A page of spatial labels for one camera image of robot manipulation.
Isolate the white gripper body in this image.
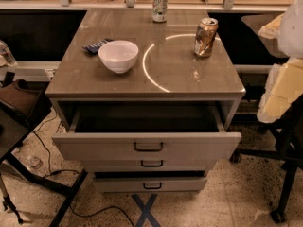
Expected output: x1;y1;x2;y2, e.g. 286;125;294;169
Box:
286;58;303;104

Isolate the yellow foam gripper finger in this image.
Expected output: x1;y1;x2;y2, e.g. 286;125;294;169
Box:
258;14;283;39
257;63;292;123

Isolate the crushed orange soda can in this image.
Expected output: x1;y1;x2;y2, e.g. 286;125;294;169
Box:
194;18;219;58

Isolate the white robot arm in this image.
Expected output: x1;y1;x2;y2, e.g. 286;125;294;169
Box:
257;0;303;123

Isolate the green white soda can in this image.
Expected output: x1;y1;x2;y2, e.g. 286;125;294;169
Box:
152;0;168;23

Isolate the white ceramic bowl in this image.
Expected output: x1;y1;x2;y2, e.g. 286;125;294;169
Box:
98;40;139;74

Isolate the grey drawer cabinet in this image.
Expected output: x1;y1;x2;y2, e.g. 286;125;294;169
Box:
46;9;245;180

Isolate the open top drawer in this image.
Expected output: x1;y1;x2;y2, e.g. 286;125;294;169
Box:
53;104;241;165

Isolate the blue striped chip bag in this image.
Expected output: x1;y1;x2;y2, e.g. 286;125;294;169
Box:
83;39;112;55

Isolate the blue tape cross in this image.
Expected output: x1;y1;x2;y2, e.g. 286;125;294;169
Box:
132;194;161;227

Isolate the bottom grey drawer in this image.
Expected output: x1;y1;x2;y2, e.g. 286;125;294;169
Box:
93;177;207;193

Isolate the grey drawer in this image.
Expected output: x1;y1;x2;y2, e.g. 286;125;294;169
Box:
93;177;207;193
81;160;216;172

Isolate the middle grey drawer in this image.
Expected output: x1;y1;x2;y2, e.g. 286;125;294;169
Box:
81;160;216;172

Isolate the brown bag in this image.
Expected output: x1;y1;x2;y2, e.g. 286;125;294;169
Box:
0;79;51;127

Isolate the clear plastic bottle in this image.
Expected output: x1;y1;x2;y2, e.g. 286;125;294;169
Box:
0;40;17;66

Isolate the black side table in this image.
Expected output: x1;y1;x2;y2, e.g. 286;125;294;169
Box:
0;109;89;227

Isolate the black floor cable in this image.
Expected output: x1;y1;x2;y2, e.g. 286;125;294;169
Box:
31;111;136;227

